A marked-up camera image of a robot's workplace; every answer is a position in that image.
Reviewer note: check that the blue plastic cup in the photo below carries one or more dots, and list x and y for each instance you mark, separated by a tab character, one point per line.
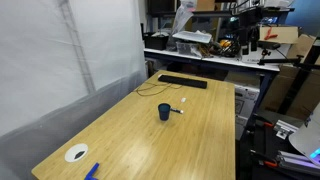
164	114

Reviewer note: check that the long black bar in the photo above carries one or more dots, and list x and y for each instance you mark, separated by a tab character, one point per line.
181	81

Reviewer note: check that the small white eraser block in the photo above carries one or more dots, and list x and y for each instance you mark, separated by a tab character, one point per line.
183	99

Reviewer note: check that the black and white dry-erase marker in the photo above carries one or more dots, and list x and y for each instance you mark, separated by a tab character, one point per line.
176	110

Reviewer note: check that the black storage bin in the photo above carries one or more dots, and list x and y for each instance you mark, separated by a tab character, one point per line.
155	41

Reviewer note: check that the clear plastic container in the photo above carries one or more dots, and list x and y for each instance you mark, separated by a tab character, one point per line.
186	48

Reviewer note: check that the white flat tray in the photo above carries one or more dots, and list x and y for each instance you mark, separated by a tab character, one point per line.
191	36

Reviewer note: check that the clear plastic bag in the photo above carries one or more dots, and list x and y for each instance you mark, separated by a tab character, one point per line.
181	16

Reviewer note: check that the white workbench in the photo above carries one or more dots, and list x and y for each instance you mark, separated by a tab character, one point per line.
233	62

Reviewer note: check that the white printed carton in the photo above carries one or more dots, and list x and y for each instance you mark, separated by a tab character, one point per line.
245	100

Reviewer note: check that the black equipment shelf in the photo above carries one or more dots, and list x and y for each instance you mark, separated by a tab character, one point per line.
206	13

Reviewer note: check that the white round table grommet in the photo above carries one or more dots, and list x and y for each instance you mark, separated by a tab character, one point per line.
71	155

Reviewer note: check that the large brown cardboard boxes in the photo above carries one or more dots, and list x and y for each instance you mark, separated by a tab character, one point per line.
280	90

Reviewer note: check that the white translucent curtain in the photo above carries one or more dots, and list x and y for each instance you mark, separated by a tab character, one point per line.
33	66

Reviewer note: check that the short aluminium extrusion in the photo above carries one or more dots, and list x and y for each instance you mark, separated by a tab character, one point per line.
285	128

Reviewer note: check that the black slanted stand pole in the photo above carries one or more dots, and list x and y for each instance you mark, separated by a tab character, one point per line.
296	86

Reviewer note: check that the flat cardboard box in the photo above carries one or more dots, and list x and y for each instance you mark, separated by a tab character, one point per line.
286	34

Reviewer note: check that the long aluminium extrusion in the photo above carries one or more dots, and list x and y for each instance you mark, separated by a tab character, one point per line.
296	161

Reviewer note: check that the black camera on stand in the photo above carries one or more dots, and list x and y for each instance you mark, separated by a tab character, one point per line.
268	45

